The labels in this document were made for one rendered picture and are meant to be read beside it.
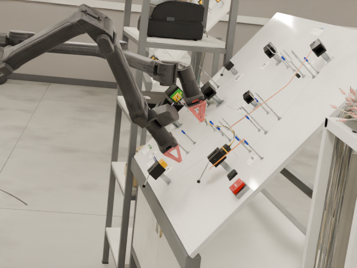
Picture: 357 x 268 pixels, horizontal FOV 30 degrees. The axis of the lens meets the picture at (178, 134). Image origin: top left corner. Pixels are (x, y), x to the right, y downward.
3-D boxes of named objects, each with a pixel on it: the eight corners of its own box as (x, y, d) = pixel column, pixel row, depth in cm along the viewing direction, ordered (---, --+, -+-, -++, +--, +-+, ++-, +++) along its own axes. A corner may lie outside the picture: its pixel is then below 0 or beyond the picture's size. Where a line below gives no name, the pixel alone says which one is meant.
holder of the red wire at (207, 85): (222, 92, 311) (206, 76, 307) (225, 102, 298) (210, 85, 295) (214, 99, 312) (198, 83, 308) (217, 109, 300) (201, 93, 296)
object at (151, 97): (134, 115, 341) (135, 102, 340) (124, 100, 375) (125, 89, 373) (195, 118, 349) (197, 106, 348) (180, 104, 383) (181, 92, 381)
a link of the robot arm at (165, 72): (106, 66, 265) (108, 39, 263) (119, 67, 268) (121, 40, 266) (160, 89, 230) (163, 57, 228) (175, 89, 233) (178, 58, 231)
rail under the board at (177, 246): (184, 274, 226) (186, 257, 225) (130, 169, 338) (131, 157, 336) (199, 274, 228) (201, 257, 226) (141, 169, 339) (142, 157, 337)
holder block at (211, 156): (213, 164, 250) (206, 157, 248) (224, 153, 249) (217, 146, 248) (215, 167, 246) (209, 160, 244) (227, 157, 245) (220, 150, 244)
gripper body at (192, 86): (200, 92, 243) (194, 73, 241) (205, 99, 234) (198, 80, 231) (183, 98, 243) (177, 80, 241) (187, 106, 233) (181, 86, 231)
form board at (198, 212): (136, 158, 337) (133, 156, 336) (279, 15, 334) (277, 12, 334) (192, 258, 226) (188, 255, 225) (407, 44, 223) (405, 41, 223)
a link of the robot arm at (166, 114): (133, 102, 237) (132, 120, 231) (159, 88, 232) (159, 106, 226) (153, 120, 245) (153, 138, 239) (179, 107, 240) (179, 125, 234)
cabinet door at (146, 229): (151, 296, 292) (160, 212, 283) (132, 245, 344) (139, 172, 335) (155, 296, 293) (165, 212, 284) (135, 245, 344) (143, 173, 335)
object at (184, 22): (145, 36, 334) (149, -3, 330) (136, 31, 356) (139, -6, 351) (202, 41, 342) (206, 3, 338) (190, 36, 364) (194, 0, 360)
